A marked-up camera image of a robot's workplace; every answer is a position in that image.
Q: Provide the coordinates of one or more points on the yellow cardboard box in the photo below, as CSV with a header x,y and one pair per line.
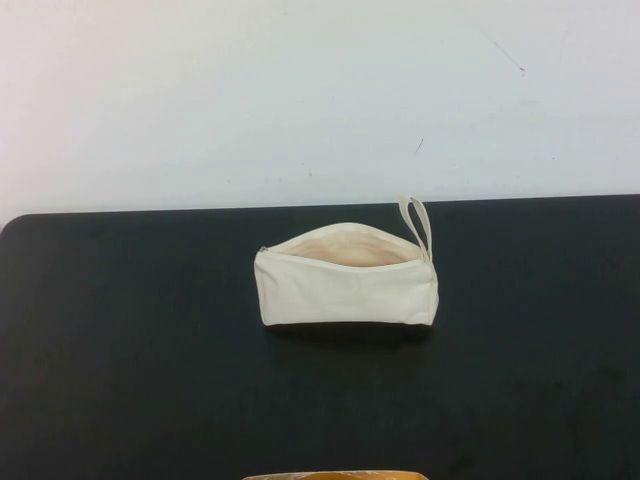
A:
x,y
330,476

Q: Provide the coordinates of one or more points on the cream canvas pencil case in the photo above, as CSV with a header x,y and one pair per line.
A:
x,y
340,295

